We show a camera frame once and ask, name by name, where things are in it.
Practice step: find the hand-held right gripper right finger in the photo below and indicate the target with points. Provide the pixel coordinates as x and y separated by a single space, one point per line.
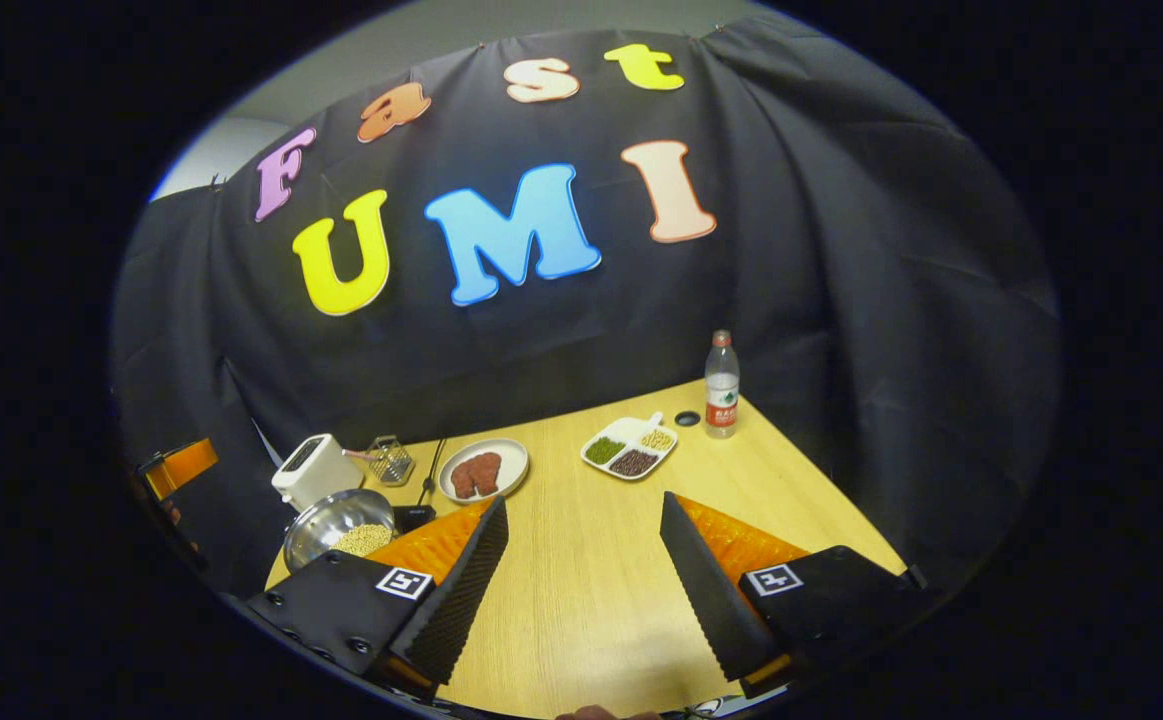
711 600

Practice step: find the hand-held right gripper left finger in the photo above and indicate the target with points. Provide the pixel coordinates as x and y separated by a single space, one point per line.
461 600

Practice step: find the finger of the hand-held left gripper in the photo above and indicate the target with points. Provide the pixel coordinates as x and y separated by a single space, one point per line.
181 465

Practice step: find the pile of soybeans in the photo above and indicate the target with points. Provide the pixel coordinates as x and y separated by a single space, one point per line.
364 540

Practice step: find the brown meat patty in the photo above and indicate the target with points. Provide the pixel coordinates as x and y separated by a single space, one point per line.
487 472
461 480

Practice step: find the white toaster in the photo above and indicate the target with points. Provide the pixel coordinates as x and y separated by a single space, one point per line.
316 470

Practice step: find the round white plate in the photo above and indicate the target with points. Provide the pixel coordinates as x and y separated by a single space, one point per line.
513 460

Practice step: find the heap of dark red beans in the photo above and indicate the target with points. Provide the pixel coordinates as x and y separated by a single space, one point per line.
633 462

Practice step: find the small heap of pale beans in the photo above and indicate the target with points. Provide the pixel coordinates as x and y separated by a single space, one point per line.
657 439

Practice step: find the pink stick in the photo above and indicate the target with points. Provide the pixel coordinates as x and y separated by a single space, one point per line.
358 455

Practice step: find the heap of green mung beans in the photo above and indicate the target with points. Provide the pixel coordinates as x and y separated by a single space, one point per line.
604 451

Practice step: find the black round table grommet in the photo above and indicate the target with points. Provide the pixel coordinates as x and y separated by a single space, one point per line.
687 418

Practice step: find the white divided dish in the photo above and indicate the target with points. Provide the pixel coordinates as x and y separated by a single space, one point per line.
624 432

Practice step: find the clear plastic water bottle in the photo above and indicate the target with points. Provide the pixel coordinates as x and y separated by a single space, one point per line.
722 395

